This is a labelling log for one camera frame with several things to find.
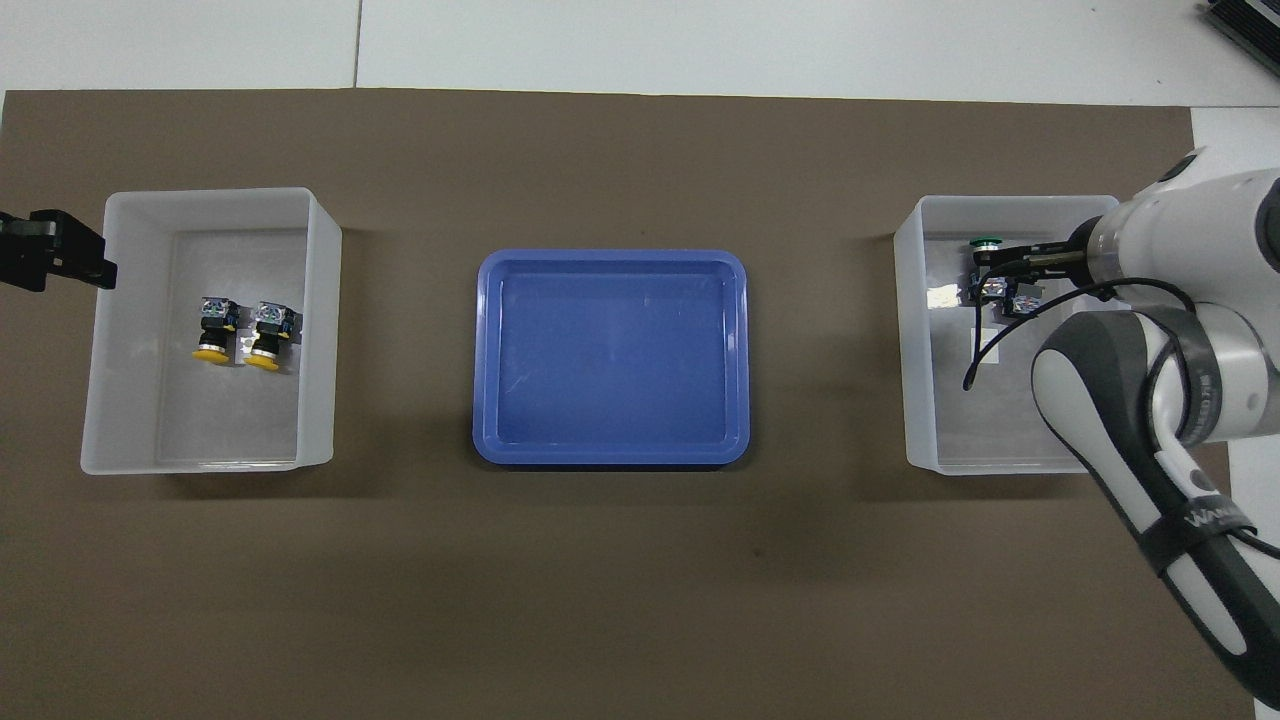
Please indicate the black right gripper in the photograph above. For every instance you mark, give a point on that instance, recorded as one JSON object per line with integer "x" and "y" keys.
{"x": 1085, "y": 255}

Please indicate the dark grey ribbed device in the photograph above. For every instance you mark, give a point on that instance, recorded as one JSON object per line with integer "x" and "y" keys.
{"x": 1245, "y": 20}

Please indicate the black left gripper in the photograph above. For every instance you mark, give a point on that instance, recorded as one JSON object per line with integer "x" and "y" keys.
{"x": 22, "y": 255}

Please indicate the blue plastic tray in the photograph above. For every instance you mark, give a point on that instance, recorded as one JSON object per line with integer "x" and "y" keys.
{"x": 610, "y": 380}

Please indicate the brown table mat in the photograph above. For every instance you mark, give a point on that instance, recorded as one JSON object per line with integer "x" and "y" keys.
{"x": 620, "y": 580}

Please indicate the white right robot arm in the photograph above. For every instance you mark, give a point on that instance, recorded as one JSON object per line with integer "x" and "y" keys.
{"x": 1180, "y": 380}

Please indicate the translucent white plastic box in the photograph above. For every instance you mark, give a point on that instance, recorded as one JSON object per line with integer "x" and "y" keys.
{"x": 130, "y": 400}
{"x": 940, "y": 400}

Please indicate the green push button switch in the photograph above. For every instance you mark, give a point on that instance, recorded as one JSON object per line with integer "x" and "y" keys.
{"x": 1024, "y": 300}
{"x": 992, "y": 288}

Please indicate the yellow push button switch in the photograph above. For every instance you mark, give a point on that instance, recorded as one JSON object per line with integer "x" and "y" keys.
{"x": 268, "y": 340}
{"x": 212, "y": 335}

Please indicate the small white paper label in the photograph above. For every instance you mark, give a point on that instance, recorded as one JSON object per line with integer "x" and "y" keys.
{"x": 243, "y": 346}
{"x": 995, "y": 345}

